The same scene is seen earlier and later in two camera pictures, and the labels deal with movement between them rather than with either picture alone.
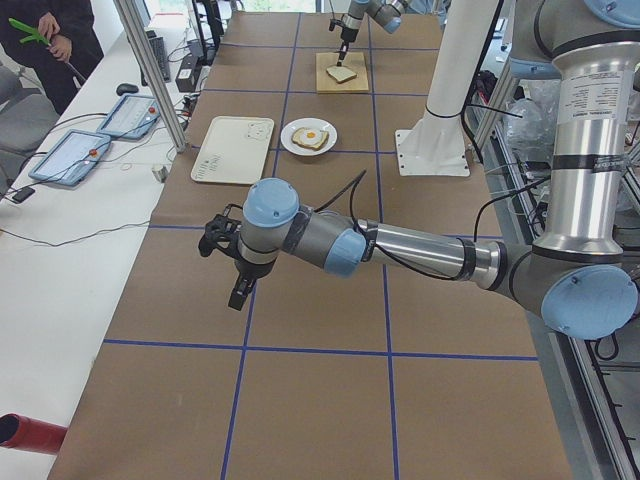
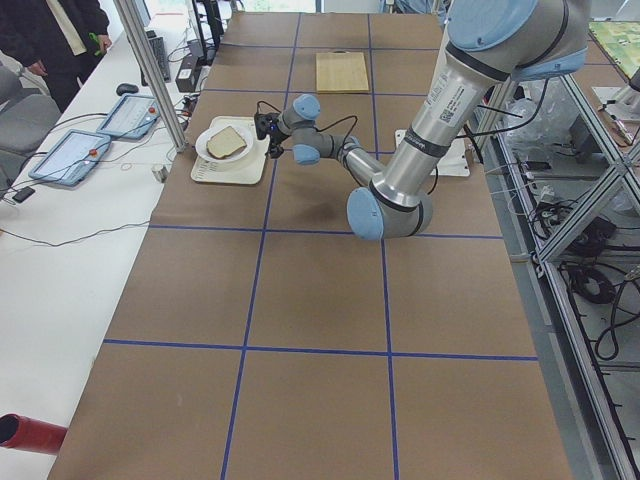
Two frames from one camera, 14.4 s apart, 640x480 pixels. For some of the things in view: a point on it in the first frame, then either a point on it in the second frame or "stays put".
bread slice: [340, 73] to [225, 142]
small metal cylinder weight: [160, 172] stays put
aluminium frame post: [132, 20] stays put
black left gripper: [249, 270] to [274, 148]
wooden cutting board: [354, 61] stays put
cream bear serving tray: [233, 150] stays put
